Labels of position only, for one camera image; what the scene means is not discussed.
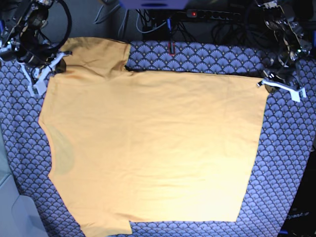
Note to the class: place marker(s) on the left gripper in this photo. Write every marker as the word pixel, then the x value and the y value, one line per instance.
pixel 283 67

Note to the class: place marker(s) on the yellow T-shirt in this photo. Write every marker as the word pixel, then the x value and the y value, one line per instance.
pixel 148 146

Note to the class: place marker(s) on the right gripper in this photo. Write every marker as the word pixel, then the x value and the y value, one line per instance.
pixel 38 55

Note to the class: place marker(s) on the black power strip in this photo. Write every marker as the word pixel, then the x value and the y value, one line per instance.
pixel 213 15

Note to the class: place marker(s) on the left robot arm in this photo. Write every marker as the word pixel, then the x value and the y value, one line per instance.
pixel 279 17

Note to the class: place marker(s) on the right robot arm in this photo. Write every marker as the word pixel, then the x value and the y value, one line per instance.
pixel 21 38

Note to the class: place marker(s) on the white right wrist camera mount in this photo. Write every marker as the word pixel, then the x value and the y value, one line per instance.
pixel 36 76

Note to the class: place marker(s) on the blue fan-pattern tablecloth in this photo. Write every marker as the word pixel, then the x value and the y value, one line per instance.
pixel 285 143

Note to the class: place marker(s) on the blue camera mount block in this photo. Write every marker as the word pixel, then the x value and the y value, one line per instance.
pixel 154 4

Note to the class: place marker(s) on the black OpenArm box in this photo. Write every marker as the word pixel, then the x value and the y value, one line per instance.
pixel 301 219

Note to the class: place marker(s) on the red table clamp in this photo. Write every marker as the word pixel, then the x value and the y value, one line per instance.
pixel 171 48

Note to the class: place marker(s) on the white plastic bin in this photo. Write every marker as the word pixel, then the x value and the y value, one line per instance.
pixel 19 216

